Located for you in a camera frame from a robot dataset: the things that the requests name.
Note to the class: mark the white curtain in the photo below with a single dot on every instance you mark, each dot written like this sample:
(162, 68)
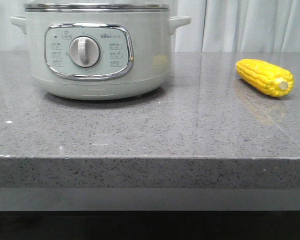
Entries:
(216, 25)

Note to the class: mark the pale green electric cooking pot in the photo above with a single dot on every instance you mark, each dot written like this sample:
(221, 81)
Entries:
(99, 54)

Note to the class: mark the glass pot lid steel rim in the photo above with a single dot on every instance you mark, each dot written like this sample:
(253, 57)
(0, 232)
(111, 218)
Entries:
(96, 5)

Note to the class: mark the yellow corn cob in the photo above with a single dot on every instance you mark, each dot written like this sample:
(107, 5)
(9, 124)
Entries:
(270, 79)

